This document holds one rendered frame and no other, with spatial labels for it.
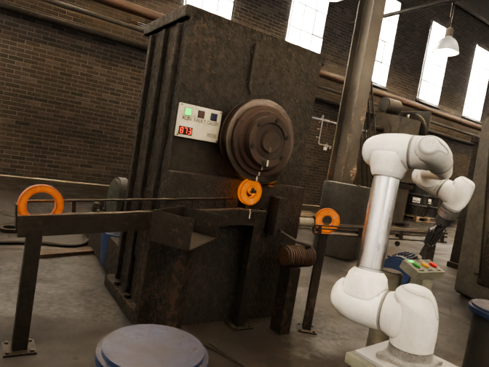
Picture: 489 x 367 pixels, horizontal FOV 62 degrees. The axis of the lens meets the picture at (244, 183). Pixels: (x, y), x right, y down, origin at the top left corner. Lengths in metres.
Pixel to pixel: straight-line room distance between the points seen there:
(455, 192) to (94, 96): 6.99
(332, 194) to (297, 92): 2.46
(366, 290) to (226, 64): 1.44
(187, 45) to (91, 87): 6.00
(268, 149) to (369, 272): 0.94
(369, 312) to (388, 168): 0.55
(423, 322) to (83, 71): 7.40
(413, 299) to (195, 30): 1.67
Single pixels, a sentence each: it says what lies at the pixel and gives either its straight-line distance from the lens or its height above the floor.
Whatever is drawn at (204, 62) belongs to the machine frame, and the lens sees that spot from 2.35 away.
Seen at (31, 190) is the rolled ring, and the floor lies 0.72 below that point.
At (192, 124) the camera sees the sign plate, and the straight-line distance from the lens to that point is 2.28.
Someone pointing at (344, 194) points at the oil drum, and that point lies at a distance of 4.94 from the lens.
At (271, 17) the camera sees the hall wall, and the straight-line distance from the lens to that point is 10.13.
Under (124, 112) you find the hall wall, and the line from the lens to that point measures 8.36.
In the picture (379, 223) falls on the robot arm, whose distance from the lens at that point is 1.68.
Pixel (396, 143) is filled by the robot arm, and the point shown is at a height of 1.16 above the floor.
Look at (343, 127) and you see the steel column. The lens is 6.81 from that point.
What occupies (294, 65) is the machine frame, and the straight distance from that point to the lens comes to 2.70.
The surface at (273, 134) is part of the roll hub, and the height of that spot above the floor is 1.16.
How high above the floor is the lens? 1.02
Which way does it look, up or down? 4 degrees down
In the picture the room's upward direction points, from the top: 10 degrees clockwise
